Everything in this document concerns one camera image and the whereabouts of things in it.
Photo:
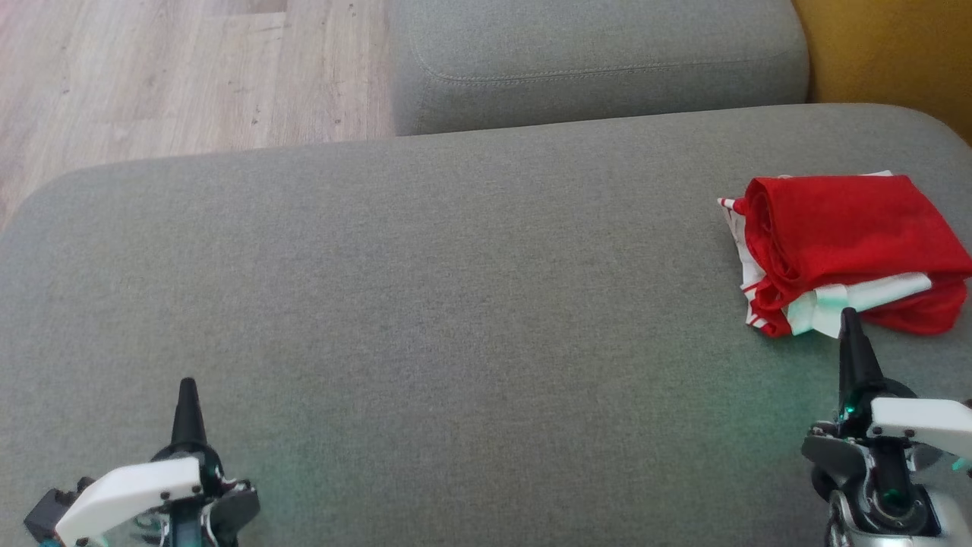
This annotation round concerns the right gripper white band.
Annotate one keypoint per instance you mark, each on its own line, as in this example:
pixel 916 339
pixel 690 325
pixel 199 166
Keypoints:
pixel 919 425

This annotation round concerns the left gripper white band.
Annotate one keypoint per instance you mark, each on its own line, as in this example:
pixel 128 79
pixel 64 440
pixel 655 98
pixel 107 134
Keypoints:
pixel 129 494

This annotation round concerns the red jersey with white trim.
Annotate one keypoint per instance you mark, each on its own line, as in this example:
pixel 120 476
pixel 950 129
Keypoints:
pixel 835 228

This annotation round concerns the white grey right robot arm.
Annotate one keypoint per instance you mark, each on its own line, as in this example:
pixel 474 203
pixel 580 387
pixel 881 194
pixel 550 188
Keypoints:
pixel 957 520

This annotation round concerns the large grey sofa seat cushion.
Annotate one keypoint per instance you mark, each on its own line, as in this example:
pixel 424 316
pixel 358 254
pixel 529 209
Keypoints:
pixel 456 342

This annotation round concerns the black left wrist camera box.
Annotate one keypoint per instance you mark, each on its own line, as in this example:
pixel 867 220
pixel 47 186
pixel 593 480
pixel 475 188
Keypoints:
pixel 45 516

